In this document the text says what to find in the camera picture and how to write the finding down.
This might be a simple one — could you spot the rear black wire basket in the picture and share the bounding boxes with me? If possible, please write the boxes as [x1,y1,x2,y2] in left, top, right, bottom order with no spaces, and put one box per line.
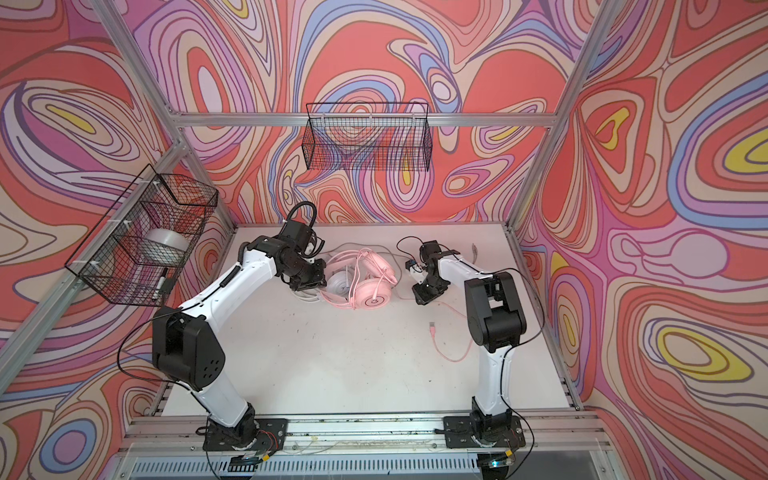
[301,101,433,173]

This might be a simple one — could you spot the grey tape roll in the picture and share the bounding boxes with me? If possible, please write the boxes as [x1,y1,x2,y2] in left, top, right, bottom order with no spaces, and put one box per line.
[140,228,190,267]

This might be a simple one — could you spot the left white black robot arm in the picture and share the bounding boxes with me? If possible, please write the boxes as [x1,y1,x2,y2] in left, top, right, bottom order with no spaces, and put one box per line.
[152,201,326,450]

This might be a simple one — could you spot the white perforated cable duct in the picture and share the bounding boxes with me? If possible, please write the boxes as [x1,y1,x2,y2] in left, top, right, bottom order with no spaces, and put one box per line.
[115,454,480,479]

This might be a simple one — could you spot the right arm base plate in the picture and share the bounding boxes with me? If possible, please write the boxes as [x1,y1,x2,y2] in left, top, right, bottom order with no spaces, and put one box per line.
[434,414,527,451]

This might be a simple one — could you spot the aluminium cage frame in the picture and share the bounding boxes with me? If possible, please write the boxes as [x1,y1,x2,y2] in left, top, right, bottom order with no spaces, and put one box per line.
[0,0,625,397]

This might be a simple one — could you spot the pink headphones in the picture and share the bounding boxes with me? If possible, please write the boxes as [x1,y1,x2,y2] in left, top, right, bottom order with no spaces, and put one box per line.
[319,248,398,310]

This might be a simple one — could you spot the left black wire basket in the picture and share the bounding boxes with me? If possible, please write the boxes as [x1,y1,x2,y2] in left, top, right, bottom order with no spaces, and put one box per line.
[65,166,219,307]

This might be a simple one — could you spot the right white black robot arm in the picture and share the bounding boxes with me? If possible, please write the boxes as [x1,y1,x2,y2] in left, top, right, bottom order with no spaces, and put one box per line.
[406,241,527,451]

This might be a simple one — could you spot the black wire basket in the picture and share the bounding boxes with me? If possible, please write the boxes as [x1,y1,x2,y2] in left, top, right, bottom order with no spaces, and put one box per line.
[301,101,433,173]
[65,166,219,307]

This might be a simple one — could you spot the pink headphone cable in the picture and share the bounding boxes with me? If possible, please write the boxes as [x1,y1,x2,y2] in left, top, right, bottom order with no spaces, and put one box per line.
[419,299,476,365]

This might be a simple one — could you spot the aluminium front rail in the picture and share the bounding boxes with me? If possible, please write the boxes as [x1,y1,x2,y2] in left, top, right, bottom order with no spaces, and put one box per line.
[117,410,613,456]

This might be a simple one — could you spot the black white marker pen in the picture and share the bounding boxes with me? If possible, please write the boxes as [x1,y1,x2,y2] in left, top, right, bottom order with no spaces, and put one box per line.
[152,268,168,301]

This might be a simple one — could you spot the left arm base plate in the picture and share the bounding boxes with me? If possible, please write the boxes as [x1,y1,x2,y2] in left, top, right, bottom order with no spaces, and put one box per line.
[195,418,289,454]

